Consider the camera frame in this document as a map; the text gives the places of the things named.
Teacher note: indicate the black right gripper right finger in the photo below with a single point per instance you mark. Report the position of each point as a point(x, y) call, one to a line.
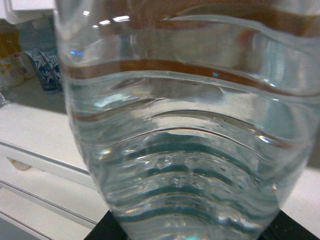
point(284, 227)

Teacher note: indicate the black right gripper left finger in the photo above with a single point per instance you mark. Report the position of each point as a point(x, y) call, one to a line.
point(107, 229)

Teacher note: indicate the clear water bottle green label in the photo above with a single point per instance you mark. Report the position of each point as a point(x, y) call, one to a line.
point(195, 118)

